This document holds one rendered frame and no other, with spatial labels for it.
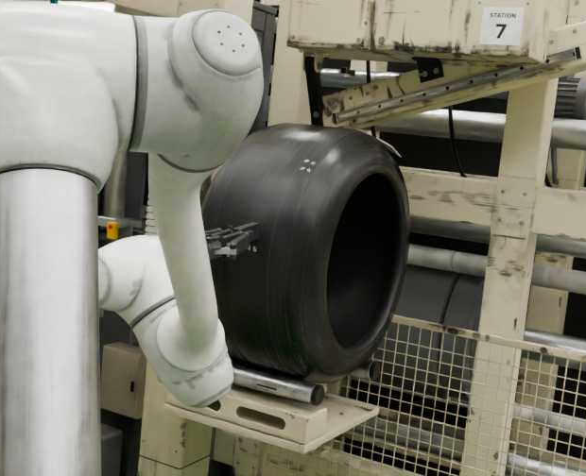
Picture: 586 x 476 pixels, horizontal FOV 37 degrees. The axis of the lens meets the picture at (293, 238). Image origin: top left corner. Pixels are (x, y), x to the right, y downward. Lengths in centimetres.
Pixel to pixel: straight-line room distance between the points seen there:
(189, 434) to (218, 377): 81
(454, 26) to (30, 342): 146
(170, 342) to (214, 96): 55
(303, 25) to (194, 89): 138
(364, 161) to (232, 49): 101
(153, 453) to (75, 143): 146
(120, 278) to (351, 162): 62
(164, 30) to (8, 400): 36
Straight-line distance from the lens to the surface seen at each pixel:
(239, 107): 83
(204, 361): 129
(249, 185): 172
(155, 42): 83
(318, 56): 222
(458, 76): 214
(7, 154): 78
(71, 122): 78
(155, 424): 214
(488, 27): 199
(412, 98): 217
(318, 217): 166
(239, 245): 154
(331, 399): 213
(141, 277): 133
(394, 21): 207
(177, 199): 105
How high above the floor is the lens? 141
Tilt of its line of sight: 7 degrees down
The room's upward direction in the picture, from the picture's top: 6 degrees clockwise
